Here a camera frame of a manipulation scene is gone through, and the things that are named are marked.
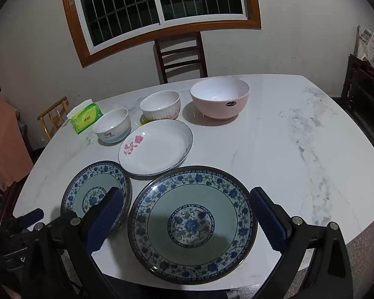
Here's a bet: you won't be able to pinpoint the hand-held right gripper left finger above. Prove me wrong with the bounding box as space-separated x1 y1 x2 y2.
21 187 127 299

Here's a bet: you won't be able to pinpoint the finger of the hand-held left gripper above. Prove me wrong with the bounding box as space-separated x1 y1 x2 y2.
14 210 45 229

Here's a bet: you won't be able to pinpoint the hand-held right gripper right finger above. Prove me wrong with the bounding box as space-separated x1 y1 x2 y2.
250 187 354 299

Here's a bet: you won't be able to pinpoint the small blue floral plate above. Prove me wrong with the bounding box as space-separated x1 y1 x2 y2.
60 160 132 234

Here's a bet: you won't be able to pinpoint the large blue floral plate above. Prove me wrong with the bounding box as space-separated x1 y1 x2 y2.
128 166 259 285

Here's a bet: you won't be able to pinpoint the white bowl with blue band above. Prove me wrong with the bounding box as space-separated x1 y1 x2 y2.
93 108 131 145

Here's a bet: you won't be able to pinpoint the white plate with pink flower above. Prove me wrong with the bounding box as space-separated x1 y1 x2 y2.
118 120 194 176

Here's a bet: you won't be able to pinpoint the large pink bowl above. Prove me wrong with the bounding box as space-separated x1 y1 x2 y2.
189 78 250 122

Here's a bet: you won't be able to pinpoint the orange cloth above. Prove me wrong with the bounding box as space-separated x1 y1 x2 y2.
0 97 34 187

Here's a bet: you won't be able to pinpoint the green tissue pack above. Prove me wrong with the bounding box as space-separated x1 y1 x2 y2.
68 99 103 135

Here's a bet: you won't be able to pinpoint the bamboo chair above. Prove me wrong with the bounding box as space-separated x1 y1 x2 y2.
37 96 70 141

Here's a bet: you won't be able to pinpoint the ribbed white bowl with bunny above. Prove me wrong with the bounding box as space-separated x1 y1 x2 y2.
140 90 181 121

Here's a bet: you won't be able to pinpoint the dark wooden furniture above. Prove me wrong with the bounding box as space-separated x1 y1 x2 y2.
340 54 374 154

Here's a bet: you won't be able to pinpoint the dark wooden chair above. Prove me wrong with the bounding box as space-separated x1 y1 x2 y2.
153 32 208 84

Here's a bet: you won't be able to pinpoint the bags of goods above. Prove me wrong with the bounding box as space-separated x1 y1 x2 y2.
354 25 374 71

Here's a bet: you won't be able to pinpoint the wooden framed barred window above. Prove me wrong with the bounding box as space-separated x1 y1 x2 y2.
60 0 262 68

